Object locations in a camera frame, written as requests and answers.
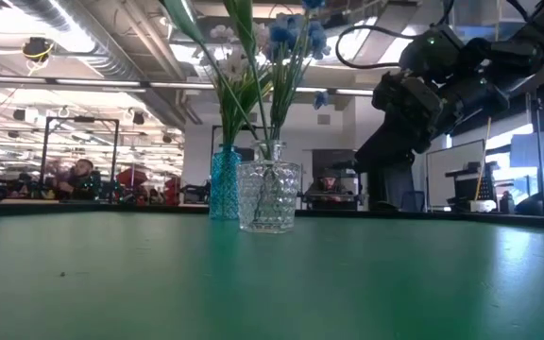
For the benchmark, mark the clear glass vase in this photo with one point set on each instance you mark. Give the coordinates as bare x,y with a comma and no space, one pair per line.
267,198

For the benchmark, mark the white flower bunch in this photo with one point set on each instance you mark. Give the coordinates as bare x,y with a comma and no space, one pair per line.
234,65
222,32

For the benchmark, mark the green table mat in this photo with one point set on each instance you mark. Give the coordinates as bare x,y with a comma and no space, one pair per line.
272,283

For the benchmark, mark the black ceiling camera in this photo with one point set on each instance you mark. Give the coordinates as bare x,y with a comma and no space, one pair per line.
36,47

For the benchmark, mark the person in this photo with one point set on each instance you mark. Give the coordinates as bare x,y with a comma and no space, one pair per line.
328,181
80,175

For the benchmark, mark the blue glass vase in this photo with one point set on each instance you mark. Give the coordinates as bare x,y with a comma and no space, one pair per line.
222,184

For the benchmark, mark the whiteboard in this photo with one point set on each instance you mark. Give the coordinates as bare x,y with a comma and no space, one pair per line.
453,160

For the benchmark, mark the black rig frame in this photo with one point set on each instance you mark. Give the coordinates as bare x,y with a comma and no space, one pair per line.
44,156

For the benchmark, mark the black equipment cart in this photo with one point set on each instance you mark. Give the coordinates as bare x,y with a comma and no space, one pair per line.
465,189

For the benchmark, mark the linear ceiling light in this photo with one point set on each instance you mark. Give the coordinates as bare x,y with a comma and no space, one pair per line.
97,82

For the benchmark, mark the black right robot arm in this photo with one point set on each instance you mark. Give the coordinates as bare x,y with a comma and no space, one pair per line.
482,99

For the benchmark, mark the deep blue flower bunch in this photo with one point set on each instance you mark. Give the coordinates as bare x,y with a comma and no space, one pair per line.
283,35

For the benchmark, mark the white container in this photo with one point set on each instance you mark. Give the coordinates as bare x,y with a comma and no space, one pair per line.
482,206

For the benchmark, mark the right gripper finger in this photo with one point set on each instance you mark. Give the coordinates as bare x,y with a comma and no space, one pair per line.
385,151

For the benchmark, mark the black cabinet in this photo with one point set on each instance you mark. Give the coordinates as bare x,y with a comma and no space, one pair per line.
343,158

